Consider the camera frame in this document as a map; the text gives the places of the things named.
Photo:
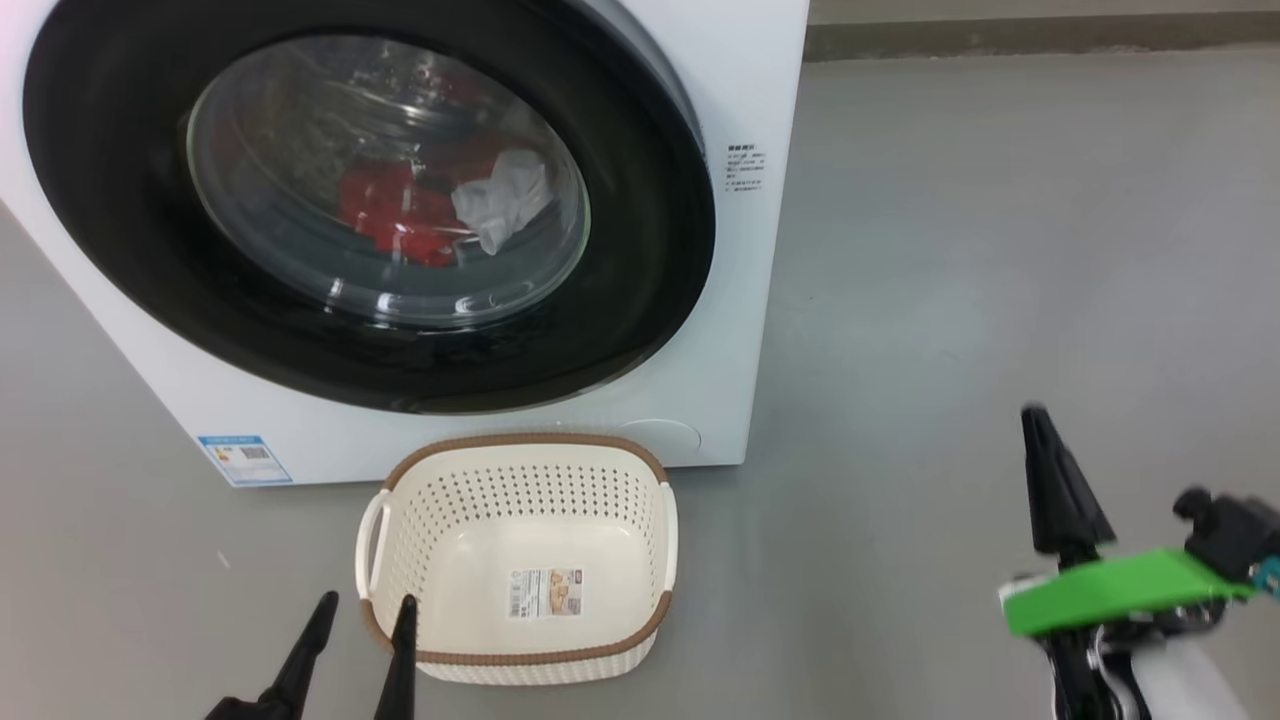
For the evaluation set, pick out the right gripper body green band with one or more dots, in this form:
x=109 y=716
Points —
x=1110 y=595

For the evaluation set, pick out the paper basket product label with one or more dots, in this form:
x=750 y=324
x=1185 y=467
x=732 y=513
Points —
x=547 y=592

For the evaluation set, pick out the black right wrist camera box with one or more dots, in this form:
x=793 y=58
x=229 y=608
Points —
x=1235 y=535

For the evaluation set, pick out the red and white jersey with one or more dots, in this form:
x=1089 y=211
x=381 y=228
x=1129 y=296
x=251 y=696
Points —
x=400 y=215

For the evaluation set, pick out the black round glass washer door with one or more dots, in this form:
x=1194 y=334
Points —
x=640 y=280

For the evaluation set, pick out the white front-load washing machine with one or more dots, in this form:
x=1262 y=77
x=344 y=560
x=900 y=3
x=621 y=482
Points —
x=620 y=400

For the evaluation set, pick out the cream perforated basket brown rim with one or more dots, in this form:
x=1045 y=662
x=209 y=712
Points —
x=520 y=520

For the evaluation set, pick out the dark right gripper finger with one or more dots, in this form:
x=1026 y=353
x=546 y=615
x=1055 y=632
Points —
x=1065 y=510

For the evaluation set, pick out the grey wall baseboard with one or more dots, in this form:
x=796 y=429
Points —
x=1040 y=40

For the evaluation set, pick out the blue energy label sticker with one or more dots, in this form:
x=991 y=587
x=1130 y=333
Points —
x=245 y=460

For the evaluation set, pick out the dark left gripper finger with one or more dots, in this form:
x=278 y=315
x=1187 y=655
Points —
x=400 y=670
x=300 y=665

